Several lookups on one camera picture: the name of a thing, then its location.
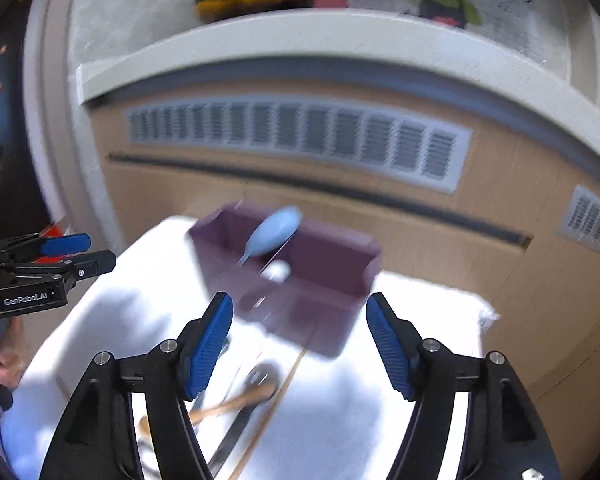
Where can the person's left hand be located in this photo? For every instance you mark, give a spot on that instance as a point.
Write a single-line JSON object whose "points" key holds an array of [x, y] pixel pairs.
{"points": [[15, 355]]}

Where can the white towel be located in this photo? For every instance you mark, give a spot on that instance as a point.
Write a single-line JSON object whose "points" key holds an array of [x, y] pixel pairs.
{"points": [[145, 280]]}

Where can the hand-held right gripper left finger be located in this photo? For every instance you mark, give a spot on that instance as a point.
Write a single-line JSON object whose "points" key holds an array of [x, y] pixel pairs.
{"points": [[210, 347]]}

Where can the white windowsill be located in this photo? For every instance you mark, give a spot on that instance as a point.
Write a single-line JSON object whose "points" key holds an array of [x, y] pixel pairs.
{"points": [[330, 35]]}

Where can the round metal spoon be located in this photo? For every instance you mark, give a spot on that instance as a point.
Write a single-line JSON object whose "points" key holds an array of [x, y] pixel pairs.
{"points": [[232, 432]]}

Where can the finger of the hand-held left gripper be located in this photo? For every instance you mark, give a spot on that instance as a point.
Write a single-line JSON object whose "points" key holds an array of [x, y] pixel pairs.
{"points": [[65, 245], [97, 262]]}

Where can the wooden chopstick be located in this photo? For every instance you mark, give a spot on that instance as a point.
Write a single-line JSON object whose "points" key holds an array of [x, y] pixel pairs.
{"points": [[280, 390]]}

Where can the wooden spoon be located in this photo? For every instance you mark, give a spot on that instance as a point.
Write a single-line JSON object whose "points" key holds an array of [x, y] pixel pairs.
{"points": [[230, 404]]}

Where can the light blue spoon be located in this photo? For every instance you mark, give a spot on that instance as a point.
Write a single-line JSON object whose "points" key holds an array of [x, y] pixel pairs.
{"points": [[272, 230]]}

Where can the cartoon printed cloth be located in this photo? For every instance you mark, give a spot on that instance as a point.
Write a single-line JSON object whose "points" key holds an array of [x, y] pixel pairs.
{"points": [[445, 10]]}

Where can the wooden radiator cover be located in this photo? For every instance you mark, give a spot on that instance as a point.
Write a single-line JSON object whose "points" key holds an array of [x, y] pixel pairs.
{"points": [[480, 280]]}

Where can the small grey vent grille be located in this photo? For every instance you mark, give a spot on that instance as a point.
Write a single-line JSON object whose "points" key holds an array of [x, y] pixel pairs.
{"points": [[592, 222]]}

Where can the long grey vent grille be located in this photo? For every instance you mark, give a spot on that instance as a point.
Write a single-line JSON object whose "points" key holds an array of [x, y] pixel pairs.
{"points": [[300, 130]]}

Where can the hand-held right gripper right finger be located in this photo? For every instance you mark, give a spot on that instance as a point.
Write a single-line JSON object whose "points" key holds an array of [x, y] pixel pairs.
{"points": [[390, 347]]}

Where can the purple utensil holder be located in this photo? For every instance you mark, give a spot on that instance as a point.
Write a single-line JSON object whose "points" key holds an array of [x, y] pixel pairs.
{"points": [[320, 270]]}

